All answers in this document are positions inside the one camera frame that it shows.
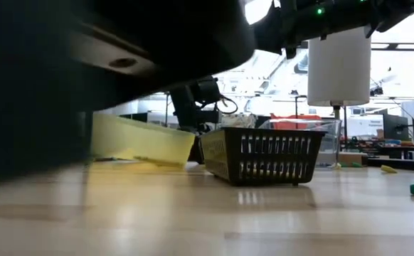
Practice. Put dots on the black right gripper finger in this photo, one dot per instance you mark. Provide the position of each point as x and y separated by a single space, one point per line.
271 32

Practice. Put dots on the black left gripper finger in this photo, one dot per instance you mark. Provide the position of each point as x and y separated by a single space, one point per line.
195 149

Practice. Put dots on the yellow plastic bin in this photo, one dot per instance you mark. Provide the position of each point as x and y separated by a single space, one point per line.
139 142

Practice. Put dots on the black plastic basket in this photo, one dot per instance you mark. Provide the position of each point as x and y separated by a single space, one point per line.
233 156

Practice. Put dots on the white patterned bag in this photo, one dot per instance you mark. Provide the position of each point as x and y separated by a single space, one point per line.
239 121

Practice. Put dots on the red plastic crate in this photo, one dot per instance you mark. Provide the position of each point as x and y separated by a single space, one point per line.
296 122

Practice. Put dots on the clear plastic bin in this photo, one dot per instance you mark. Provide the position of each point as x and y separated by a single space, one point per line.
331 142

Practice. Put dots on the cardboard box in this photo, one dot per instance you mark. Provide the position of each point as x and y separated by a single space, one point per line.
353 159

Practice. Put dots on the yellow crayon piece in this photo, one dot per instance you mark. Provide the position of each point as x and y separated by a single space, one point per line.
389 169

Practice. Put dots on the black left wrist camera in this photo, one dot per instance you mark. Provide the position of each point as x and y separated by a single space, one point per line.
207 90

